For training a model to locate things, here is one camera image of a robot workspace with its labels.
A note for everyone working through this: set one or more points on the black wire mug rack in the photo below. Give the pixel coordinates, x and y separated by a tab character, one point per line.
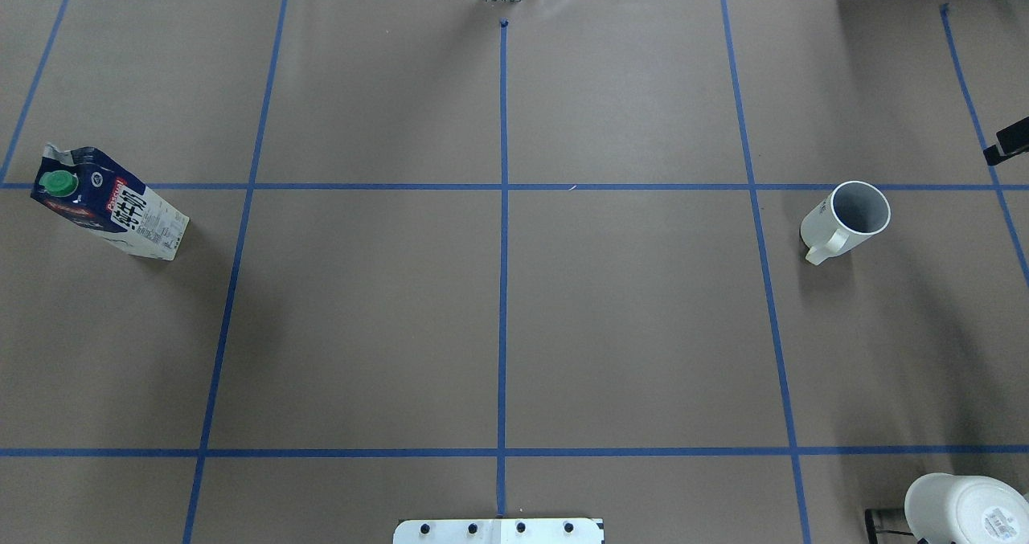
887	526

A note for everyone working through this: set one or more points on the white HOME mug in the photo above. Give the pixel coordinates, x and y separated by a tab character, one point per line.
852	213

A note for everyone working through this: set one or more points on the blue white milk carton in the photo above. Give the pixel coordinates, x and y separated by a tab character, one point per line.
91	190

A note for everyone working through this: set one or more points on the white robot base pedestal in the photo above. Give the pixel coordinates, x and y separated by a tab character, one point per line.
501	530

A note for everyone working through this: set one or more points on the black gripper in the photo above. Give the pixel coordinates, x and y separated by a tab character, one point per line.
1010	143

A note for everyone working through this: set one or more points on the white mug on rack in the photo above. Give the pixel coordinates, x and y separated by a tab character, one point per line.
945	508

